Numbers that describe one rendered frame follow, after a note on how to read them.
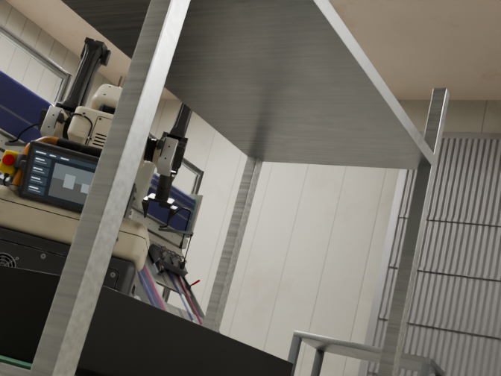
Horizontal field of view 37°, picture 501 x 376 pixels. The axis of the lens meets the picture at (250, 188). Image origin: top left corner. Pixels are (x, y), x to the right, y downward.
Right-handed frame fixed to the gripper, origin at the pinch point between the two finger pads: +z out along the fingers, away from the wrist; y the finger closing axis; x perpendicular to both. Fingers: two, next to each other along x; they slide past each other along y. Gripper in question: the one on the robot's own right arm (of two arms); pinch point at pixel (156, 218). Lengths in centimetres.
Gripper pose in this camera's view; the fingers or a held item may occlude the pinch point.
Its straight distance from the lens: 310.9
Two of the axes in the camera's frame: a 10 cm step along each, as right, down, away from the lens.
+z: -2.5, 9.4, 2.4
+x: -1.3, 2.1, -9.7
